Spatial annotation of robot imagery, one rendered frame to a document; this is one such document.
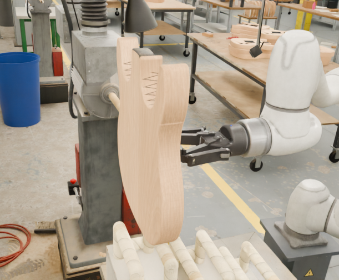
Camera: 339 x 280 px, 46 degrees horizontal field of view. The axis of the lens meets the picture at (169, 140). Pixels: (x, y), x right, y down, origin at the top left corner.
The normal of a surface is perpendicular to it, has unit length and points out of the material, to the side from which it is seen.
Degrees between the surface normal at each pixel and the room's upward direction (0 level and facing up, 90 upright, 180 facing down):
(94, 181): 90
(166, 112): 105
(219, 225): 0
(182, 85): 83
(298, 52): 69
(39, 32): 90
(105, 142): 90
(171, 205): 80
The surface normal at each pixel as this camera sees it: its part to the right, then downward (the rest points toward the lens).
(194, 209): 0.05, -0.90
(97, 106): 0.25, 0.51
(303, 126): 0.48, 0.26
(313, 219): -0.52, 0.36
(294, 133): 0.27, 0.30
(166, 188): 0.33, 0.06
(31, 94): 0.79, 0.35
